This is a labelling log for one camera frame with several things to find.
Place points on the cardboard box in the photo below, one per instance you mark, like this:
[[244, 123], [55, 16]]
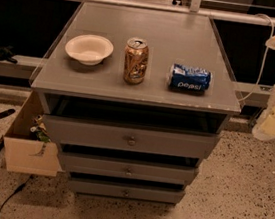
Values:
[[24, 151]]

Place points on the grey bottom drawer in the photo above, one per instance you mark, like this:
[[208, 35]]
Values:
[[85, 186]]

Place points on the grey drawer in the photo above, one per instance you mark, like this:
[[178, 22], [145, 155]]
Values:
[[85, 186], [128, 169], [75, 131]]

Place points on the grey top drawer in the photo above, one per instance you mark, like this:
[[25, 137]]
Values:
[[75, 131]]

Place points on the gold soda can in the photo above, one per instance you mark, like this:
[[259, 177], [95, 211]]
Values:
[[136, 60]]

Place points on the white paper bowl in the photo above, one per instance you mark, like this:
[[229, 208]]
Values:
[[89, 49]]

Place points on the crumpled items in box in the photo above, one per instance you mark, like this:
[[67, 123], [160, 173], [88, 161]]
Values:
[[38, 129]]

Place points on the blue pepsi can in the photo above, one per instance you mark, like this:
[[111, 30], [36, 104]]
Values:
[[189, 78]]

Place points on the black marker on floor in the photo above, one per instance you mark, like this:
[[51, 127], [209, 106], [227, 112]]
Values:
[[7, 113]]

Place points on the grey drawer cabinet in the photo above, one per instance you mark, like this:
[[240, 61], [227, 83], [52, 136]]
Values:
[[135, 99]]

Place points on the grey middle drawer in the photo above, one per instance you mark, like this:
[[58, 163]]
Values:
[[128, 169]]

